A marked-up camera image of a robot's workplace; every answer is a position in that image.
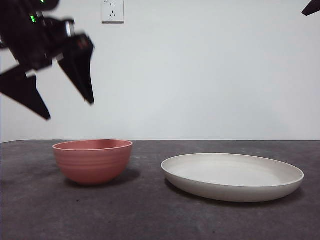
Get red ribbed bowl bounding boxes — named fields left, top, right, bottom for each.
left=52, top=139, right=134, bottom=186

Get white round plate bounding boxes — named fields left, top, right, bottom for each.
left=160, top=152, right=305, bottom=203

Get white wall socket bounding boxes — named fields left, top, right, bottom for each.
left=101, top=0, right=125, bottom=25

